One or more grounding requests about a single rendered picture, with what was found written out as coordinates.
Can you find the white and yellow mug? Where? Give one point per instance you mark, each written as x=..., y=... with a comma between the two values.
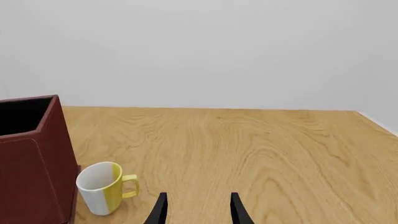
x=101, y=189

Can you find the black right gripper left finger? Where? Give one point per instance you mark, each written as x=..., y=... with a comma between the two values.
x=159, y=212

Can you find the red-brown desk caddy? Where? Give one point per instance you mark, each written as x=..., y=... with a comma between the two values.
x=34, y=168

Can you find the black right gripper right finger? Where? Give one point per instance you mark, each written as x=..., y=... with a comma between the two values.
x=239, y=212

